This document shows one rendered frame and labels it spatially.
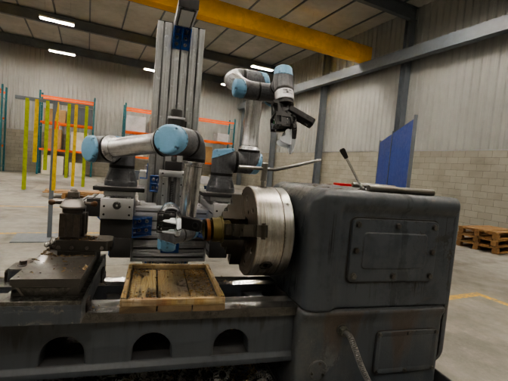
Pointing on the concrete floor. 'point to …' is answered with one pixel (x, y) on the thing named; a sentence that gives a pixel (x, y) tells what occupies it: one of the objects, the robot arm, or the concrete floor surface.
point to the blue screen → (397, 156)
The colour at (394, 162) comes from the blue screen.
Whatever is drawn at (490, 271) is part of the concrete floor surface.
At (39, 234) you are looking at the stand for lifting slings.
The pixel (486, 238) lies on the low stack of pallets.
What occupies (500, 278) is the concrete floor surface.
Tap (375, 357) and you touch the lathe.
